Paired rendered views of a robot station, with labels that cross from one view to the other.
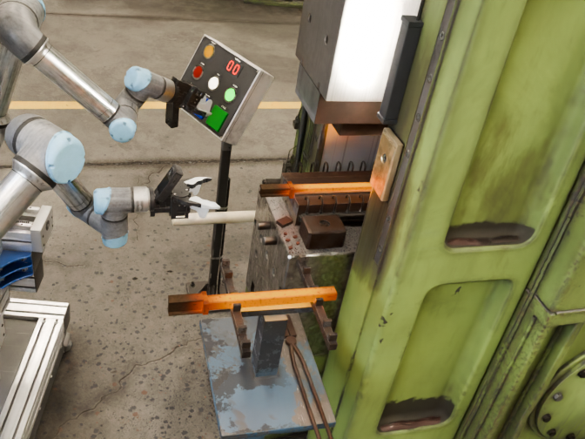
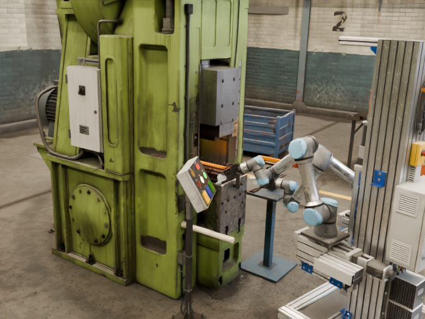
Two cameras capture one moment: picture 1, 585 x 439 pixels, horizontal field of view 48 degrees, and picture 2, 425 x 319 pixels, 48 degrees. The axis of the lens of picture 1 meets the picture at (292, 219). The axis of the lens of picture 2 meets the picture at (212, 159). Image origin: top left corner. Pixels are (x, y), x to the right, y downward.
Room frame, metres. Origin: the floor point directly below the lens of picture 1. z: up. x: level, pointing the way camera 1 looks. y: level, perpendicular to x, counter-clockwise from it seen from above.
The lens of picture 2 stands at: (3.77, 2.88, 2.11)
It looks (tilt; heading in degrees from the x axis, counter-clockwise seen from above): 16 degrees down; 236
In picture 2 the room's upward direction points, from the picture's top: 2 degrees clockwise
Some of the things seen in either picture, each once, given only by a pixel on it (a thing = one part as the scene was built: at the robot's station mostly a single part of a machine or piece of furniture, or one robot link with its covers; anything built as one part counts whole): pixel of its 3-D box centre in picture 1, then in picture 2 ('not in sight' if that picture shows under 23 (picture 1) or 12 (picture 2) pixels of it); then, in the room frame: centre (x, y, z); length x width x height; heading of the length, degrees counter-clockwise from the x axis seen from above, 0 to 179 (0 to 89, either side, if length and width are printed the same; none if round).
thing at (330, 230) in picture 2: not in sight; (326, 225); (1.60, 0.97, 0.87); 0.15 x 0.15 x 0.10
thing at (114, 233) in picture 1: (110, 226); (288, 199); (1.52, 0.53, 0.88); 0.11 x 0.08 x 0.11; 59
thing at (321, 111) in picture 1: (373, 93); (203, 125); (1.80, -0.17, 1.32); 0.42 x 0.20 x 0.10; 112
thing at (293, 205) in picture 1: (349, 193); (203, 169); (1.80, -0.17, 0.96); 0.42 x 0.20 x 0.09; 112
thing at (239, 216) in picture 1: (230, 217); (207, 232); (2.01, 0.24, 0.62); 0.44 x 0.05 x 0.05; 112
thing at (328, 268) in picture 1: (342, 266); (205, 198); (1.76, -0.20, 0.69); 0.56 x 0.38 x 0.45; 112
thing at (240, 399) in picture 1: (263, 369); (272, 190); (1.21, 0.00, 0.73); 0.40 x 0.30 x 0.02; 20
